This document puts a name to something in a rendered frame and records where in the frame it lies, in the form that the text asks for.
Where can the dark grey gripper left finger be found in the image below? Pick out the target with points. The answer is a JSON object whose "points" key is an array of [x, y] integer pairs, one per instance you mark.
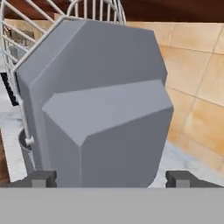
{"points": [[40, 178]]}

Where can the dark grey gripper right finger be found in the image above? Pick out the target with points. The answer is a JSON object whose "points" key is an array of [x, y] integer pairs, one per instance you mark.
{"points": [[182, 178]]}

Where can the grey mixer bowl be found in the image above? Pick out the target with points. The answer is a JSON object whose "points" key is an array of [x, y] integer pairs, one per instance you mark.
{"points": [[25, 148]]}

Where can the dark wooden wall cupboard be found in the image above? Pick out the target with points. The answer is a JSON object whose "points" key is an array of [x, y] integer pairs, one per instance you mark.
{"points": [[163, 10]]}

